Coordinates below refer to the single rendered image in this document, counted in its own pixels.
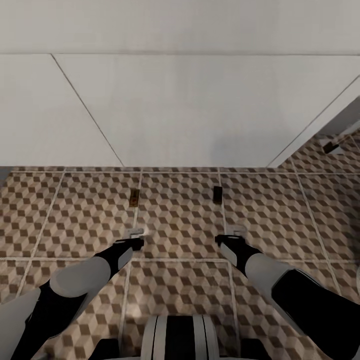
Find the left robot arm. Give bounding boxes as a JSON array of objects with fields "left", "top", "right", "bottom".
[{"left": 0, "top": 228, "right": 145, "bottom": 360}]

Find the robot trunk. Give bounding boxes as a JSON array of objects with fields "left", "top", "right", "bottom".
[{"left": 140, "top": 315, "right": 220, "bottom": 360}]

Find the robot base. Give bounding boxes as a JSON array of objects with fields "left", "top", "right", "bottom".
[{"left": 90, "top": 338, "right": 270, "bottom": 360}]

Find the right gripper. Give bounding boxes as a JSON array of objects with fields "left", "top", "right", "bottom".
[{"left": 214, "top": 234, "right": 244, "bottom": 247}]

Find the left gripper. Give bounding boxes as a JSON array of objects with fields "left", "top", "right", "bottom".
[{"left": 126, "top": 238, "right": 145, "bottom": 251}]

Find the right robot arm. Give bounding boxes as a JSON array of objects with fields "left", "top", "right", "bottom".
[{"left": 214, "top": 225, "right": 360, "bottom": 360}]

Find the mousetrap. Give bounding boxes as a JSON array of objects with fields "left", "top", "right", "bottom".
[
  {"left": 213, "top": 186, "right": 223, "bottom": 205},
  {"left": 129, "top": 189, "right": 140, "bottom": 207}
]

